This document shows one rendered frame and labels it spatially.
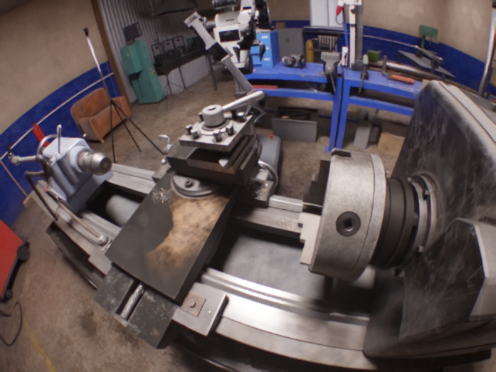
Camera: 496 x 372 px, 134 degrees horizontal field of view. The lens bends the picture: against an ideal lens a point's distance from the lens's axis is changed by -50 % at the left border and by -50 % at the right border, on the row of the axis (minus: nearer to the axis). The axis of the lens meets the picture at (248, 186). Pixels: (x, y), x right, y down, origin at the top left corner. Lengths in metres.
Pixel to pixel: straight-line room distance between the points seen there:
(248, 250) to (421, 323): 0.65
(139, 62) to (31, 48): 2.39
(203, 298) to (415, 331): 0.49
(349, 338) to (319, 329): 0.09
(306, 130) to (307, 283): 1.98
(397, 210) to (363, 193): 0.08
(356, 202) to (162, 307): 0.55
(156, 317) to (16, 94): 4.38
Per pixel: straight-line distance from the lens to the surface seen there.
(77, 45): 5.15
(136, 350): 1.72
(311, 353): 0.60
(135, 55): 4.86
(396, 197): 0.38
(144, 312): 0.67
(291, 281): 0.74
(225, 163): 0.55
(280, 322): 0.60
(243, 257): 0.79
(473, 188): 0.33
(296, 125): 2.46
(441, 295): 0.27
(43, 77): 4.76
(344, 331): 0.62
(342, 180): 0.32
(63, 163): 1.00
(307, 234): 0.40
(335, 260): 0.34
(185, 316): 0.61
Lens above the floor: 1.43
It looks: 45 degrees down
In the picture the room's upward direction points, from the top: 10 degrees counter-clockwise
